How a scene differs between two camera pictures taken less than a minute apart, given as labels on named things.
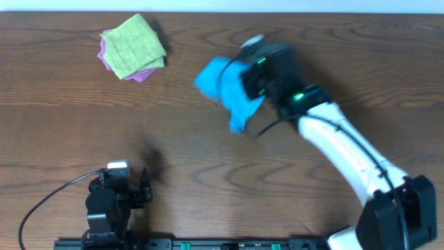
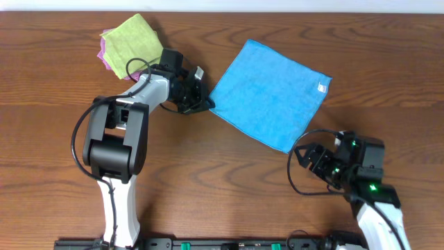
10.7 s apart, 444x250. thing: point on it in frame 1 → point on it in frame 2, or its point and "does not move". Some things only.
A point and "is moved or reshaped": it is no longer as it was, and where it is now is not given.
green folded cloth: [134, 46] does not move
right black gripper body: [256, 87] → [334, 171]
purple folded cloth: [140, 76] does not move
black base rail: [191, 244] does not move
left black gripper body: [137, 198] → [188, 97]
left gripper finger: [145, 182] → [209, 103]
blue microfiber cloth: [221, 80] is moved or reshaped
